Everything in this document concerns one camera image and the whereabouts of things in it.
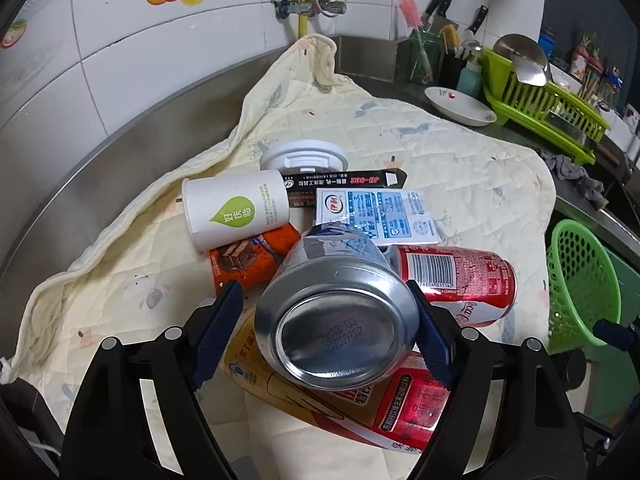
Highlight red cola can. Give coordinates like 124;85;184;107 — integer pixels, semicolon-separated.
385;245;516;327

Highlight orange chocolate snack wrapper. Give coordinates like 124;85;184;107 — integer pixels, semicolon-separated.
208;223;300;292

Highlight red yellow package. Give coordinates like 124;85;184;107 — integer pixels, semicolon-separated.
220;310;449;454

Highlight silver aluminium can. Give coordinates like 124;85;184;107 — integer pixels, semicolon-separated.
254;222;420;391

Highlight white paper cup green logo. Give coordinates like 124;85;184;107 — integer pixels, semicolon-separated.
181;170;290;254

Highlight black long thin box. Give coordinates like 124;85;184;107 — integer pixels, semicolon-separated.
283;168;408;192

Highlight white plastic cup lid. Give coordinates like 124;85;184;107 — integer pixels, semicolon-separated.
259;140;348;174

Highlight cream quilted cloth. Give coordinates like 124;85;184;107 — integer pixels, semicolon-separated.
0;32;558;480

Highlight green plastic mesh basket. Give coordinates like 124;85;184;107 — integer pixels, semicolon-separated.
547;219;622;354

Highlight white ceramic plate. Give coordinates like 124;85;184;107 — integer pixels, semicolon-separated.
424;87;497;127

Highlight lime green dish rack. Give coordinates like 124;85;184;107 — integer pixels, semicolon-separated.
483;48;608;165

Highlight green utensil holder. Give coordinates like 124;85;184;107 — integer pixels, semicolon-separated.
408;29;444;86

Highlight pink bottle brush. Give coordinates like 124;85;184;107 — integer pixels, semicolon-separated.
398;0;423;29

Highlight metal wall valve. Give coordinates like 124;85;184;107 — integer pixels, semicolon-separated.
271;0;347;20

